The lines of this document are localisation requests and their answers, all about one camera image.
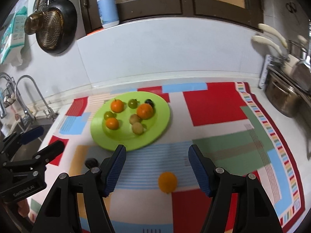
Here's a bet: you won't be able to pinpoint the dark plum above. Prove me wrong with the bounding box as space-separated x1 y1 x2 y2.
84 158 99 169
144 99 155 108

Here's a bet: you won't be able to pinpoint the small orange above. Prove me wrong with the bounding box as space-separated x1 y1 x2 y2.
105 117 119 130

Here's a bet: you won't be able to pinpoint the brown round fruit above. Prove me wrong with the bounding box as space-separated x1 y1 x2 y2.
132 122 144 135
129 114 141 125

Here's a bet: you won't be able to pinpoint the green lime fruit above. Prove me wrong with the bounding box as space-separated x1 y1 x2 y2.
104 111 115 120

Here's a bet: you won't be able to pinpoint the large orange with stem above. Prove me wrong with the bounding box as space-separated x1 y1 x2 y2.
110 99 124 113

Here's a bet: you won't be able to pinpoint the green fruit with stem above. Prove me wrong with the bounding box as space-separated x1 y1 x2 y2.
128 99 139 109

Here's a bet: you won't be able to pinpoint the stainless steel sink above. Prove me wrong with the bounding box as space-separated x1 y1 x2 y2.
1 119 53 162

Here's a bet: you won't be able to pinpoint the gooseneck chrome faucet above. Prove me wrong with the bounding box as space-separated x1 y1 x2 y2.
14 75 59 122

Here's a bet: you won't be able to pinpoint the pull-down chrome faucet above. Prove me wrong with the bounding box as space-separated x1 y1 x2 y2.
0 72 36 127

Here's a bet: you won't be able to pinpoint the yellow orange fruit right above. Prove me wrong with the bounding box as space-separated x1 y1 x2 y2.
158 172 178 194

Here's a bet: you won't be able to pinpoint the colourful patchwork table mat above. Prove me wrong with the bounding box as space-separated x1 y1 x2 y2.
27 82 306 233

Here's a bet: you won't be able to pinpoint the green plate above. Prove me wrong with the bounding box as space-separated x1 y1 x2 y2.
90 91 170 151

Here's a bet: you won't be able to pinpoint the teal white paper box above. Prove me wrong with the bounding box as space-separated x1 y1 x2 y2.
1 6 27 66

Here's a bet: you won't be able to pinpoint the steel cooking pot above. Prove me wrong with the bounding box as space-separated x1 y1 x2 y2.
265 72 302 118

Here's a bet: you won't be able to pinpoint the small brass saucepan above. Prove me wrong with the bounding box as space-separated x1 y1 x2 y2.
24 12 44 35

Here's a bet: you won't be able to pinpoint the black frying pan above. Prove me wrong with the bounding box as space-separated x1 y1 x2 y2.
36 0 78 55

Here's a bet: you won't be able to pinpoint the metal dish rack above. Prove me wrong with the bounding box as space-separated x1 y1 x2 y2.
258 55 310 125

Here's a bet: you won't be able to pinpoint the metal skimmer ladle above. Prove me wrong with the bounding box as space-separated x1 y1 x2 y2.
292 21 310 93

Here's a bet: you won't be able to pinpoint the blue white pump bottle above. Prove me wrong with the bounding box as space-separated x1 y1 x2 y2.
96 0 119 29

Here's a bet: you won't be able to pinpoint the wire sponge basket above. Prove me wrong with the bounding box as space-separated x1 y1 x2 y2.
1 82 16 108

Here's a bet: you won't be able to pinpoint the cream pan handle lower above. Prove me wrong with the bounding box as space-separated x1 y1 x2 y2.
252 35 283 56

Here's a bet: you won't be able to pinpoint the cream pan handle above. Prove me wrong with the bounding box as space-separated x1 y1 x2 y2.
258 23 288 49
252 35 283 56

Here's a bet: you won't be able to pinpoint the cream pan handle upper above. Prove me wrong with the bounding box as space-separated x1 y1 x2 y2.
258 23 288 49

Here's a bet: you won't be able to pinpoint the black scissors on wall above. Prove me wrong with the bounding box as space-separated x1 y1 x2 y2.
286 2 298 21

